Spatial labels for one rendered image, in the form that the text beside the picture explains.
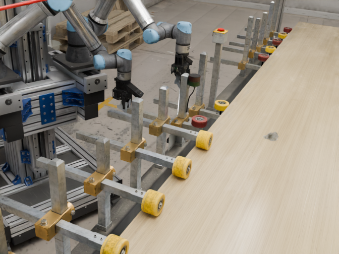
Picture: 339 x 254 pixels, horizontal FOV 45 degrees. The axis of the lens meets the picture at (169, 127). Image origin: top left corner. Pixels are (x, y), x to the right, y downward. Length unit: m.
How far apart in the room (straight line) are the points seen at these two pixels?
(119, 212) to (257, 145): 0.69
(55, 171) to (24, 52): 1.18
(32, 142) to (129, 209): 1.00
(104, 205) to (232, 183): 0.50
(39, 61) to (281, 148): 1.38
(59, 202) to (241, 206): 0.64
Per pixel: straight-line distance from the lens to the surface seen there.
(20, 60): 2.36
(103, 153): 1.45
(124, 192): 1.44
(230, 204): 1.52
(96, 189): 1.47
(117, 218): 1.72
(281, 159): 1.85
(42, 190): 2.73
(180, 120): 2.11
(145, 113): 2.18
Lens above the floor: 1.83
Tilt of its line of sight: 28 degrees down
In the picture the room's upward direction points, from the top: 4 degrees clockwise
